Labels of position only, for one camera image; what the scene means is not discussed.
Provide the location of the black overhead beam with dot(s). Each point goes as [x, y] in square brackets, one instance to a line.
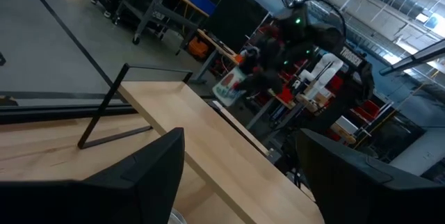
[417, 57]

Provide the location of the tin can silver top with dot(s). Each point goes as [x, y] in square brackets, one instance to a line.
[177, 218]

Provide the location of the grey metal workbench cart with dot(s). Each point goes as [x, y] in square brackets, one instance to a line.
[153, 8]

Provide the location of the red storage bin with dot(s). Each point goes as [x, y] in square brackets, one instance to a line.
[368, 109]

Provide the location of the orange box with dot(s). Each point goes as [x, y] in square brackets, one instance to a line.
[198, 48]

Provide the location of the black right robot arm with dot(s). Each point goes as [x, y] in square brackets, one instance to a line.
[327, 36]

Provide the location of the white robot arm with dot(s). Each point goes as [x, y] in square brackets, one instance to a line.
[323, 67]

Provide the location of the large black panel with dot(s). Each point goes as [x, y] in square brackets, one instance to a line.
[236, 18]

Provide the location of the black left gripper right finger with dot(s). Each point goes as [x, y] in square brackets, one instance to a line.
[365, 192]

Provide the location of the tin can blue-grey lid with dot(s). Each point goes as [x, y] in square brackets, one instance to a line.
[227, 86]

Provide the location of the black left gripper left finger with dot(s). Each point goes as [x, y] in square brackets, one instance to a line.
[104, 199]

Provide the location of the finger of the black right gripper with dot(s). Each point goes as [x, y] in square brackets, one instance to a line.
[248, 84]
[250, 60]

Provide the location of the black aluminium table frame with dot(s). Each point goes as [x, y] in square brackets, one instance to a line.
[52, 114]

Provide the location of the wooden workbench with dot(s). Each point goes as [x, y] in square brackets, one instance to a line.
[217, 45]

